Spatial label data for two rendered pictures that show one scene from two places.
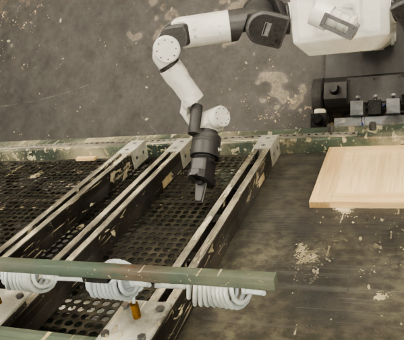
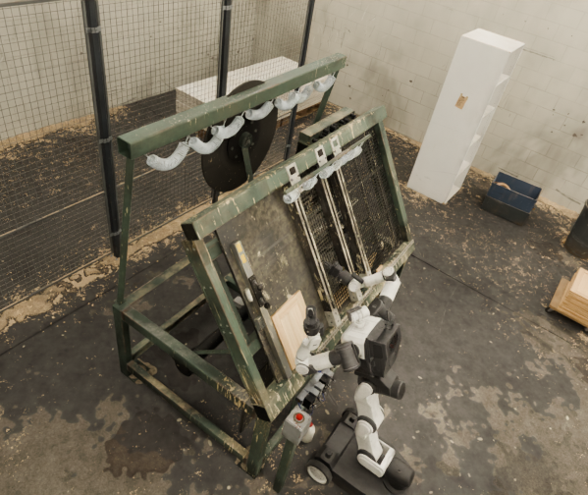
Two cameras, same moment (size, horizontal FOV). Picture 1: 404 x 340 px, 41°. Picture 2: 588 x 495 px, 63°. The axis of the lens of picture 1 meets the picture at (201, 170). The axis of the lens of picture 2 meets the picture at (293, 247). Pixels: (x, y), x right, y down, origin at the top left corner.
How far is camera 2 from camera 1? 2.18 m
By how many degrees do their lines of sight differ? 38
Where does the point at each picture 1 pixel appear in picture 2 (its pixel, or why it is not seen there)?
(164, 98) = (406, 359)
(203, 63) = (415, 388)
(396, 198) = (281, 312)
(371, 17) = (352, 333)
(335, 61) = not seen: hidden behind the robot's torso
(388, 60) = (350, 458)
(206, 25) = (389, 287)
